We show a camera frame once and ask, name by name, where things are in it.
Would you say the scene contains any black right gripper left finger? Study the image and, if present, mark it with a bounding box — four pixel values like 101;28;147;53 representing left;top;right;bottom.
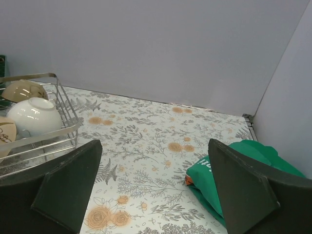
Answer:
0;140;102;234

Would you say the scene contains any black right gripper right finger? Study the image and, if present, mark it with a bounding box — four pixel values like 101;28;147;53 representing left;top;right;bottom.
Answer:
208;139;312;234

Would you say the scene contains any beige floral bowl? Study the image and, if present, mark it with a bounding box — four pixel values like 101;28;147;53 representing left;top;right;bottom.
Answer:
0;117;17;162

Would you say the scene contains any white round bowl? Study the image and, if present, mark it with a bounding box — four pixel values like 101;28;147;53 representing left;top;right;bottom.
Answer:
7;97;62;137

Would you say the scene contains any tan brown bowl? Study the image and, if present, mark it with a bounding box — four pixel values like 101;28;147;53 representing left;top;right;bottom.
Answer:
1;79;49;103

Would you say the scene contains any green cloth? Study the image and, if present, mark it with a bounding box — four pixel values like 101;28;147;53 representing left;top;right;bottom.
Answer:
185;140;312;230

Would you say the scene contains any green divided organizer tray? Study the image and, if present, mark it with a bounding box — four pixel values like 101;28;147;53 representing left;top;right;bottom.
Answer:
0;55;10;78

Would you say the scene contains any wire dish rack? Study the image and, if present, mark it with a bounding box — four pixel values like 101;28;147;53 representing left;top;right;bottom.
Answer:
0;73;80;177

